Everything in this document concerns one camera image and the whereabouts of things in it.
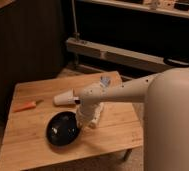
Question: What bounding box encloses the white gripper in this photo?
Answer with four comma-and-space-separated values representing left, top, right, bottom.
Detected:
76, 103, 104, 129

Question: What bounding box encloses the black ceramic bowl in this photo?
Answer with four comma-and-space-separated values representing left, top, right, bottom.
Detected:
46, 111, 80, 146

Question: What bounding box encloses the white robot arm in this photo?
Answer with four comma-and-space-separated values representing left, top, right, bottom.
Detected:
77, 67, 189, 171

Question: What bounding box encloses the small red white toy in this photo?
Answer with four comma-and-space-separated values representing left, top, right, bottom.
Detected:
74, 97, 80, 103

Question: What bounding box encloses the white paper cup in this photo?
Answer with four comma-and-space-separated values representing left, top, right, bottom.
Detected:
53, 89, 75, 106

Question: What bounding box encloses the orange carrot toy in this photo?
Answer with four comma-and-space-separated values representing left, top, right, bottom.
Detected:
13, 100, 43, 112

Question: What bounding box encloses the wooden table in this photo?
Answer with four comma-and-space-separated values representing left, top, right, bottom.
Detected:
0, 73, 143, 171

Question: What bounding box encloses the vertical metal pole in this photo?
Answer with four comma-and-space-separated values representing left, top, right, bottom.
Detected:
71, 0, 80, 41

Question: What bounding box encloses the wooden shelf with items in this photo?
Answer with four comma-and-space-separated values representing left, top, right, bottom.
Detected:
79, 0, 189, 19

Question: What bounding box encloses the black cable loop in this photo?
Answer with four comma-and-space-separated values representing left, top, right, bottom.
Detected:
163, 57, 189, 68

